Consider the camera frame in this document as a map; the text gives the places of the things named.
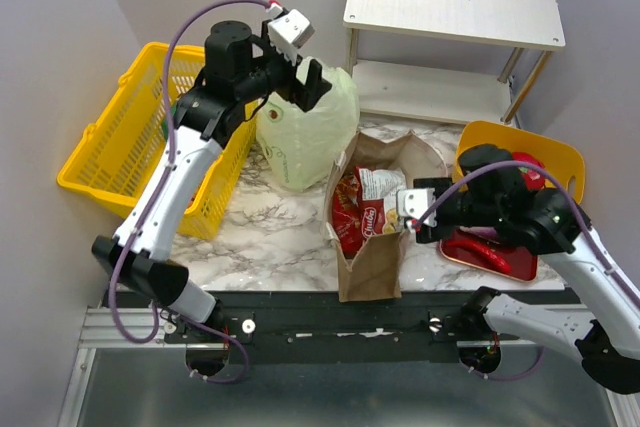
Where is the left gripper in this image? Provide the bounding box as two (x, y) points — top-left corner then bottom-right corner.
(236, 20), (332, 111)

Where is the white two-tier shelf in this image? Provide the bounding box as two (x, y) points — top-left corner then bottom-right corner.
(343, 0), (566, 124)

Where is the brown paper bag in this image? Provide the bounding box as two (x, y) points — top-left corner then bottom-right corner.
(321, 131), (448, 303)

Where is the yellow plastic tub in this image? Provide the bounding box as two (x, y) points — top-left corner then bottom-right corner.
(452, 120), (586, 203)

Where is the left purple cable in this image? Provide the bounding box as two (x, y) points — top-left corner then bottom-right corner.
(107, 0), (281, 384)

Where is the purple eggplant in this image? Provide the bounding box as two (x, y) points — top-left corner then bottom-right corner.
(459, 227), (500, 242)

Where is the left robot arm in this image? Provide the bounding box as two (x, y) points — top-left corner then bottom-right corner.
(92, 10), (331, 342)

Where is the red chili pepper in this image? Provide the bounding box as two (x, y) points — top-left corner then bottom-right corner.
(443, 240), (511, 274)

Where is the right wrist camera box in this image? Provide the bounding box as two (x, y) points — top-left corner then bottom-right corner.
(396, 188), (437, 233)

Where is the red dragon fruit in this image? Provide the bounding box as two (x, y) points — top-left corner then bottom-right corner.
(512, 151), (546, 190)

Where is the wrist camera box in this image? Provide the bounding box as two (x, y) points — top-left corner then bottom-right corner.
(267, 9), (315, 65)
(396, 188), (437, 233)

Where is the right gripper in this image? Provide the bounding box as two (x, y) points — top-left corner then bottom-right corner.
(413, 174), (503, 243)

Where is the white chips packet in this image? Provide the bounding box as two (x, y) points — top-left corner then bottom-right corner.
(355, 167), (406, 240)

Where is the purple cable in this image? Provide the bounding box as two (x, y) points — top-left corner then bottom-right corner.
(107, 0), (281, 384)
(407, 160), (640, 382)

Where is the red snack packet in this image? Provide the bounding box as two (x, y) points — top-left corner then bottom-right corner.
(331, 173), (364, 259)

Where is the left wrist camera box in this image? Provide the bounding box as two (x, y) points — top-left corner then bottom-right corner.
(267, 9), (315, 65)

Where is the yellow plastic shopping basket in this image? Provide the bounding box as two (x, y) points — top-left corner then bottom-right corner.
(57, 42), (256, 239)

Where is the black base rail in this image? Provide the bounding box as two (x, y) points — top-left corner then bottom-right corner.
(164, 292), (506, 373)

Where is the red lacquer tray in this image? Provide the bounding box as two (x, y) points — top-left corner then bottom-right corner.
(439, 228), (538, 282)

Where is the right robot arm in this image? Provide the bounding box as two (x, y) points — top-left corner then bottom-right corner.
(396, 144), (639, 395)

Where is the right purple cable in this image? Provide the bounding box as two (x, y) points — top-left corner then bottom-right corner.
(407, 160), (640, 382)

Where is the green plastic grocery bag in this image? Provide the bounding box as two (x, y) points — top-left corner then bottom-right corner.
(256, 64), (360, 191)

